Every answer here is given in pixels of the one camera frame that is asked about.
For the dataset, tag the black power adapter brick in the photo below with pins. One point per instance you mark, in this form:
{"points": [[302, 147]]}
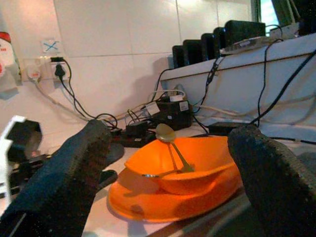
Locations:
{"points": [[222, 127]]}

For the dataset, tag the grey flat device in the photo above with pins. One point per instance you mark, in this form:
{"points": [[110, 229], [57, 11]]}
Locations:
{"points": [[244, 44]]}

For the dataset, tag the black charger box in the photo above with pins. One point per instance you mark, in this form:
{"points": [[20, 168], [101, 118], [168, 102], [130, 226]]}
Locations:
{"points": [[177, 116]]}

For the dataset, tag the black power plug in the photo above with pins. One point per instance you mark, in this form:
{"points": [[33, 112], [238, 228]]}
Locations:
{"points": [[59, 70]]}

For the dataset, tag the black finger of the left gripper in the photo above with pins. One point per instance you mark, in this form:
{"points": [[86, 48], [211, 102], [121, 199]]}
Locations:
{"points": [[108, 177], [117, 151]]}

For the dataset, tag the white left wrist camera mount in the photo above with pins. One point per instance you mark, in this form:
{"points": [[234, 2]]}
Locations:
{"points": [[14, 119]]}

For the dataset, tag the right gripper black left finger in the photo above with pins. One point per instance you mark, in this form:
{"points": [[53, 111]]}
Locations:
{"points": [[61, 185]]}

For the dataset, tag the orange plastic plate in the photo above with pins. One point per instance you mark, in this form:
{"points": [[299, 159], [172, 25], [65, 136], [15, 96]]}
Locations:
{"points": [[148, 207]]}

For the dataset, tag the black power strip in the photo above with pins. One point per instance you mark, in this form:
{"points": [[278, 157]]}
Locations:
{"points": [[138, 142]]}

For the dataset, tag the white wall socket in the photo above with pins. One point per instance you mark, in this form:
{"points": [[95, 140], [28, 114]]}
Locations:
{"points": [[37, 71]]}

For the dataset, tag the orange plastic bowl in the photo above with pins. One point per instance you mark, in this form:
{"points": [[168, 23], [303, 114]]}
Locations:
{"points": [[197, 153]]}

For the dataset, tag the metal fork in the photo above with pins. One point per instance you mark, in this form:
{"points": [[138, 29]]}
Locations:
{"points": [[150, 175]]}

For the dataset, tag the black battery pack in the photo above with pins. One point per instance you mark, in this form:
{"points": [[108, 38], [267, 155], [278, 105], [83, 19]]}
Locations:
{"points": [[178, 56], [219, 37], [209, 47], [244, 30], [193, 51]]}

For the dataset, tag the metal spoon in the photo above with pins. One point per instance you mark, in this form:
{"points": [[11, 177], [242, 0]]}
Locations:
{"points": [[165, 133]]}

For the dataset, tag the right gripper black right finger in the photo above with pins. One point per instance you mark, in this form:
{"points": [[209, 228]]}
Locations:
{"points": [[276, 187]]}

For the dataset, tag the red white container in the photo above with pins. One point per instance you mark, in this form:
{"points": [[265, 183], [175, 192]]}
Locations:
{"points": [[6, 59]]}

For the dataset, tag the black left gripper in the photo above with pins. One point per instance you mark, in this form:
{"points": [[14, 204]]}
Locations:
{"points": [[24, 138]]}

